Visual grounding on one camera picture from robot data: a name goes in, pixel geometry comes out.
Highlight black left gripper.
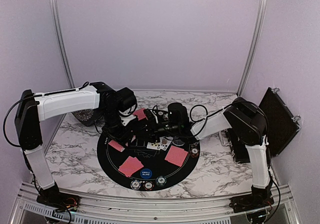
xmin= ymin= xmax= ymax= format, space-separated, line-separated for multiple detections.
xmin=100 ymin=108 xmax=134 ymax=150

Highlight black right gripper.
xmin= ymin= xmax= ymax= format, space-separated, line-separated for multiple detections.
xmin=133 ymin=118 xmax=181 ymax=143

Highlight black dealer button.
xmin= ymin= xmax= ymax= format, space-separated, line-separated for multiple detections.
xmin=172 ymin=139 xmax=185 ymax=147

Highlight red playing card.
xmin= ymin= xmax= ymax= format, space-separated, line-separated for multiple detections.
xmin=164 ymin=146 xmax=188 ymax=167
xmin=118 ymin=158 xmax=144 ymax=177
xmin=165 ymin=152 xmax=188 ymax=167
xmin=133 ymin=108 xmax=148 ymax=121
xmin=118 ymin=156 xmax=139 ymax=173

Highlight face-up playing card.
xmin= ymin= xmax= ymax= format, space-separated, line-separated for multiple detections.
xmin=159 ymin=139 xmax=171 ymax=151
xmin=146 ymin=142 xmax=161 ymax=150

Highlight red playing card deck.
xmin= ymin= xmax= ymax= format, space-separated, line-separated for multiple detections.
xmin=108 ymin=140 xmax=125 ymax=152

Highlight blue small blind button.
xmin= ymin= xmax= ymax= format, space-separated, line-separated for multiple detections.
xmin=140 ymin=168 xmax=153 ymax=180

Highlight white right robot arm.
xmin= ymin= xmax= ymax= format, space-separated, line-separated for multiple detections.
xmin=136 ymin=97 xmax=272 ymax=208

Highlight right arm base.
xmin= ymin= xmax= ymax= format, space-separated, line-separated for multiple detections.
xmin=229 ymin=193 xmax=275 ymax=223

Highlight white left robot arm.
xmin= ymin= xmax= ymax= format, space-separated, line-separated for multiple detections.
xmin=14 ymin=82 xmax=137 ymax=207

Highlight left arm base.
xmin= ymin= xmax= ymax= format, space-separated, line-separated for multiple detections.
xmin=36 ymin=183 xmax=80 ymax=212

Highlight black floral patterned pouch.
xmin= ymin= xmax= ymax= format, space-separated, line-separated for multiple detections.
xmin=72 ymin=109 xmax=97 ymax=127

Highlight round black poker mat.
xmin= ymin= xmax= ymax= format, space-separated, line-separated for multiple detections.
xmin=96 ymin=109 xmax=201 ymax=191

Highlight black poker chip case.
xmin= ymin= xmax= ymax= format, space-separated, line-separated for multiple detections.
xmin=225 ymin=87 xmax=300 ymax=164

